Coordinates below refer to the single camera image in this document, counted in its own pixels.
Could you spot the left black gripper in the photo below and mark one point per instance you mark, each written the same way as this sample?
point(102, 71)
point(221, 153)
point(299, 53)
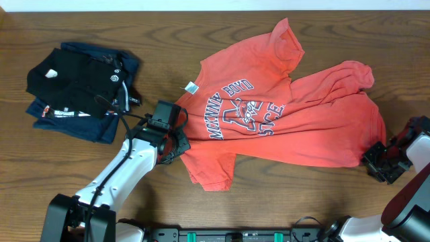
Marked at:
point(184, 146)

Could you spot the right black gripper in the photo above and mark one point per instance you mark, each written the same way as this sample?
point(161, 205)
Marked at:
point(368, 160)

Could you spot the red printed t-shirt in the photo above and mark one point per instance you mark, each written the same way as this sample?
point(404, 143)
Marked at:
point(244, 102)

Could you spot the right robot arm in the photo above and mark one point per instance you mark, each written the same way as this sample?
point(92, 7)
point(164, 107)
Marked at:
point(406, 216)

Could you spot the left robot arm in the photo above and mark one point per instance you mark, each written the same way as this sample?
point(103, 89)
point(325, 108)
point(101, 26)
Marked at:
point(94, 207)

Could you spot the navy folded garment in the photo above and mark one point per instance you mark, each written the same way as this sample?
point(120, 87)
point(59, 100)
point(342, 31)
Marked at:
point(79, 124)

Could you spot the black folded garment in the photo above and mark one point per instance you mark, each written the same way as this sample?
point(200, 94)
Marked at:
point(67, 79)

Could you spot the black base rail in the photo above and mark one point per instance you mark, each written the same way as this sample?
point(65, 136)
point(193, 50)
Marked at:
point(306, 229)

